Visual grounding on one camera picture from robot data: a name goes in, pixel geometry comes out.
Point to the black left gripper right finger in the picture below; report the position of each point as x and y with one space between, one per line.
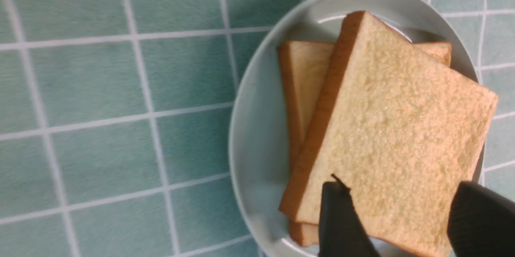
481 222

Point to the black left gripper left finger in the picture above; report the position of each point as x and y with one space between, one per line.
340 232

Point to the toast slice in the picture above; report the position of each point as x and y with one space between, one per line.
304 67
399 128

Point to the light green round plate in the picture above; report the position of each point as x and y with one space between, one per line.
258 135

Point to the green checkered tablecloth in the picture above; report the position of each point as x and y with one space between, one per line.
115 119

